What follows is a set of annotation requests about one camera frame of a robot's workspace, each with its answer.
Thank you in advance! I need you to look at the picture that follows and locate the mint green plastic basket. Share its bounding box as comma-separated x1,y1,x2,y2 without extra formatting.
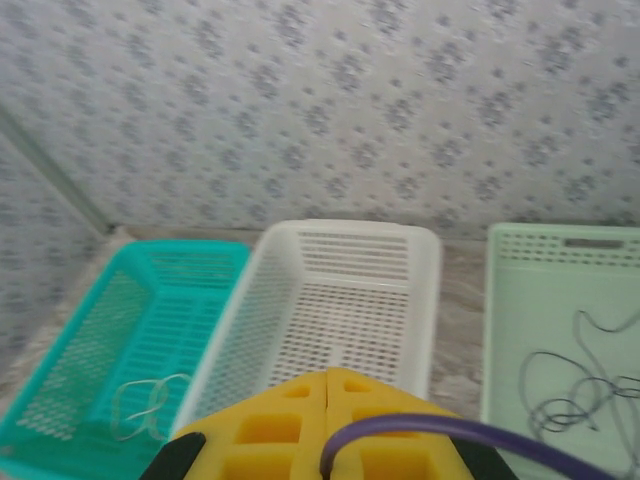
479,222,640,480

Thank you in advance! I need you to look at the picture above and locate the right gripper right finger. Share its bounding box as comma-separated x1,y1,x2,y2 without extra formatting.
327,368,519,480

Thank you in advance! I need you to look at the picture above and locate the thin purple cable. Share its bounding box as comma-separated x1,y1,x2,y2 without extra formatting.
517,349,640,436

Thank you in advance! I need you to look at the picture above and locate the blue cable bundle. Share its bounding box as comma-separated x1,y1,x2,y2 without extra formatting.
112,372,194,444

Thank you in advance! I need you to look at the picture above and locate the white plastic basket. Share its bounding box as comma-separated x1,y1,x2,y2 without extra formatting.
172,218,444,436

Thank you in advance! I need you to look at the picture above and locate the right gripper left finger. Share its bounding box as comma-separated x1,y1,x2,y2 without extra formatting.
144,367,329,480

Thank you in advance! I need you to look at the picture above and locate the thin black cable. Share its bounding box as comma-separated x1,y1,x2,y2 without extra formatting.
574,308,640,401

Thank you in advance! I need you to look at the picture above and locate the teal plastic basket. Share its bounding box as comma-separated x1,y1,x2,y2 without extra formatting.
0,239,251,480

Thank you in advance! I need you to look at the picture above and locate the aluminium frame post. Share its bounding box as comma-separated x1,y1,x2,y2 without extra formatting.
0,104,119,239

